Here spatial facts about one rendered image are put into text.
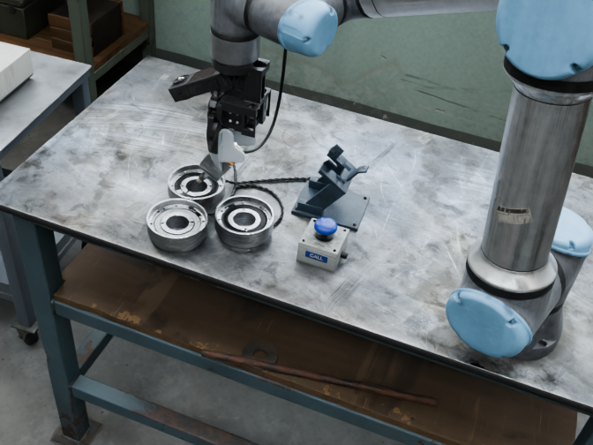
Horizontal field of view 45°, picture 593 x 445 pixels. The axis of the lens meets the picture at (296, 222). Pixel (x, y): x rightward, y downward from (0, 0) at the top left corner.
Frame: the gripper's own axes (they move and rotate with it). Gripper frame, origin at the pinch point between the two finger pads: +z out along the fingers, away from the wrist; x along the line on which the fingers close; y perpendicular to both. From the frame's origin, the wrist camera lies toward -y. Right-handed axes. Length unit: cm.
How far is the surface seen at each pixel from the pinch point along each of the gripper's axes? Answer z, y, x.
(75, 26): 50, -102, 114
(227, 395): 93, -3, 17
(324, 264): 12.0, 21.7, -5.6
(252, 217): 11.1, 6.5, -0.1
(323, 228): 6.0, 20.2, -3.5
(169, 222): 11.5, -6.7, -6.6
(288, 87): 84, -35, 162
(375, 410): 38, 37, -12
